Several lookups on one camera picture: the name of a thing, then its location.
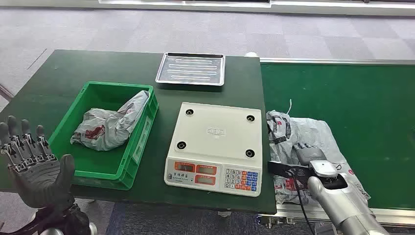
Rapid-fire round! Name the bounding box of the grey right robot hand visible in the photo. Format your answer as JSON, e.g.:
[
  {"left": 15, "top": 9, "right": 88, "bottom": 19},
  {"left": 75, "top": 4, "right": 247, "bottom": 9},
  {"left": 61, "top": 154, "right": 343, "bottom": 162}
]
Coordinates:
[{"left": 293, "top": 142, "right": 327, "bottom": 166}]

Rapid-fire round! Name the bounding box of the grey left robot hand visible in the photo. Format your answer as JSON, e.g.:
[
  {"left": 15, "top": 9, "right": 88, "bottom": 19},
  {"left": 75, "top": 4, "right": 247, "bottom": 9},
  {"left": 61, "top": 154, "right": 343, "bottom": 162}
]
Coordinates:
[{"left": 0, "top": 115, "right": 76, "bottom": 210}]

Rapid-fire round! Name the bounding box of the grey courier bag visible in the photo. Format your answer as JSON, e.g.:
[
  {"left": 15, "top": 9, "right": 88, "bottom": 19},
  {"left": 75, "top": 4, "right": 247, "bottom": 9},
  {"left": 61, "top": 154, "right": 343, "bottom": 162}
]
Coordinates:
[
  {"left": 266, "top": 110, "right": 371, "bottom": 206},
  {"left": 70, "top": 90, "right": 151, "bottom": 152}
]

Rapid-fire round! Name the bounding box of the green conveyor belt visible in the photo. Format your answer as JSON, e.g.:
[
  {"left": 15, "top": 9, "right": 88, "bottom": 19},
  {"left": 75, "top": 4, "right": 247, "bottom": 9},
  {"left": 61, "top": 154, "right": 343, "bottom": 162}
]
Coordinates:
[{"left": 261, "top": 63, "right": 415, "bottom": 210}]

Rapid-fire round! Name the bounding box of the green plastic bin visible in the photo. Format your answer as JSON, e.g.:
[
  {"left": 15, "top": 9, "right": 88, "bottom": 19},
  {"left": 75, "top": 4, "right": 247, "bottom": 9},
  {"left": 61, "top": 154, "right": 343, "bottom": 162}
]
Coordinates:
[{"left": 48, "top": 81, "right": 160, "bottom": 191}]

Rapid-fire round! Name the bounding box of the dark metal bar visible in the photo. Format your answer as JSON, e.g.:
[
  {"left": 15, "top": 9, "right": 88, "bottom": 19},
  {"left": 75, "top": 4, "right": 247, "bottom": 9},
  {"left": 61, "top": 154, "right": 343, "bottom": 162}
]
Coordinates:
[{"left": 0, "top": 83, "right": 14, "bottom": 101}]

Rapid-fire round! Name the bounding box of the white electronic scale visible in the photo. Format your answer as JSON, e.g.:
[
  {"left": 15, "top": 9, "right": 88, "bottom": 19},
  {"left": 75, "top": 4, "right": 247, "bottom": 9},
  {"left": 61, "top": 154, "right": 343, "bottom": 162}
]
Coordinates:
[{"left": 163, "top": 102, "right": 263, "bottom": 197}]

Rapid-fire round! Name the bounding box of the silver metal tray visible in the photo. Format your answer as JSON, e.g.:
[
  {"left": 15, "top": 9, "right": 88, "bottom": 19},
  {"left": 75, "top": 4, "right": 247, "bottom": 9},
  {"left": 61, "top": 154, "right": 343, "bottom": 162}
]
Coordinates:
[{"left": 155, "top": 52, "right": 226, "bottom": 87}]

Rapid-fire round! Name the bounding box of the white window ledge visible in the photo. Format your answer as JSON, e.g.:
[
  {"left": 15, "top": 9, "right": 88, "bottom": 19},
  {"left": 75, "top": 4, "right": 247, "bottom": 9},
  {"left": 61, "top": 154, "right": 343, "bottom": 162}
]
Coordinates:
[{"left": 0, "top": 0, "right": 415, "bottom": 17}]

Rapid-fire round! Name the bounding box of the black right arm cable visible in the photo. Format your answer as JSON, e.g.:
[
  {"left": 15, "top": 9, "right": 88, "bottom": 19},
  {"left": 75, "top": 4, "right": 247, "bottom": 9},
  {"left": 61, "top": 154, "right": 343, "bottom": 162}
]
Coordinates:
[{"left": 287, "top": 170, "right": 316, "bottom": 235}]

